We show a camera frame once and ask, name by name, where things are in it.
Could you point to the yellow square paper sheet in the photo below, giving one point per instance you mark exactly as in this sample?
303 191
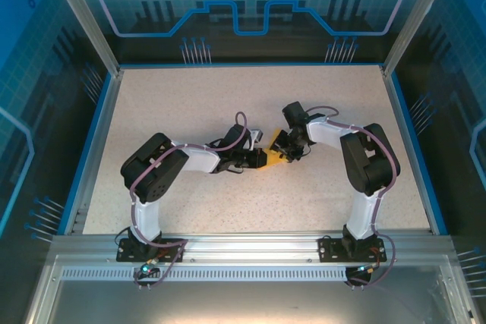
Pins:
276 135

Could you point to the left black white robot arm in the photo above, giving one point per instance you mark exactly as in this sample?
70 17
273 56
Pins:
155 176

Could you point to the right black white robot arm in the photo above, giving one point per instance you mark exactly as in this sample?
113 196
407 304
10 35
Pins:
370 164

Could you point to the grey metal sheet panel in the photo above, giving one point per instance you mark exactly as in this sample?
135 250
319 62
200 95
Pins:
247 301

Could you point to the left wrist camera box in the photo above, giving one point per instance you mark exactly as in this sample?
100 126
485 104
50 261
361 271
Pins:
257 138

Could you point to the blue table border frame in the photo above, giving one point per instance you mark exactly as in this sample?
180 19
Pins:
247 64

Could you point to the aluminium mounting rail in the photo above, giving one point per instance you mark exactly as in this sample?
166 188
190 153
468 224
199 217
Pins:
247 248

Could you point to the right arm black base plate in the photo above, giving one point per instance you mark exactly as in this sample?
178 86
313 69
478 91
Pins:
330 250

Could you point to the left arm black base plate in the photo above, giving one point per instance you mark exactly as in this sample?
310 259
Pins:
129 253

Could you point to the aluminium frame post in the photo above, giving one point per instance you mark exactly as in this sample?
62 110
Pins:
86 16
409 16

